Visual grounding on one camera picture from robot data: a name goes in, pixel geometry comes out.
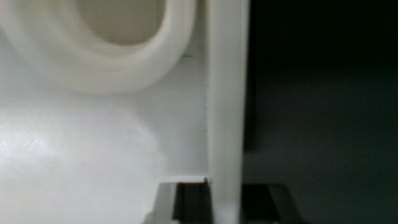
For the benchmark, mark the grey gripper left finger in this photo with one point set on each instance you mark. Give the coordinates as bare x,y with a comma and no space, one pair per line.
180,204

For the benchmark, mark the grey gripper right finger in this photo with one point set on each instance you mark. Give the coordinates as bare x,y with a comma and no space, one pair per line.
269,205

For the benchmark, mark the white square tabletop part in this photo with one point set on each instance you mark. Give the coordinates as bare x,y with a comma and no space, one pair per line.
122,107

